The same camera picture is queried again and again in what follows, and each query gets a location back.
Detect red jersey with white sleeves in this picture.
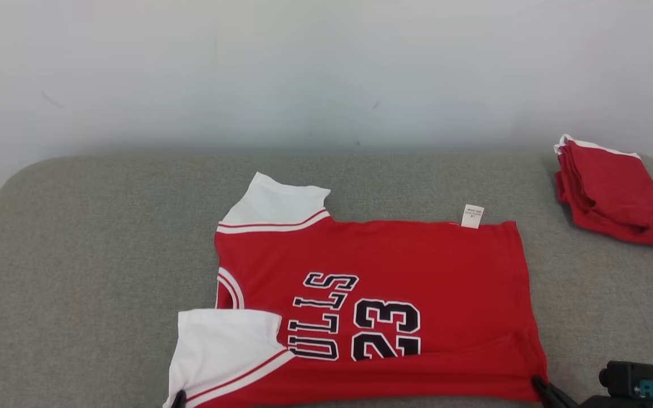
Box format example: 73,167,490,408
163,172,549,408

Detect red shorts with white stripe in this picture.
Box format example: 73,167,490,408
553,134,653,252

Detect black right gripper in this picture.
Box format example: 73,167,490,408
532,375,653,408

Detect grey fabric sofa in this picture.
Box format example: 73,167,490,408
0,150,653,408

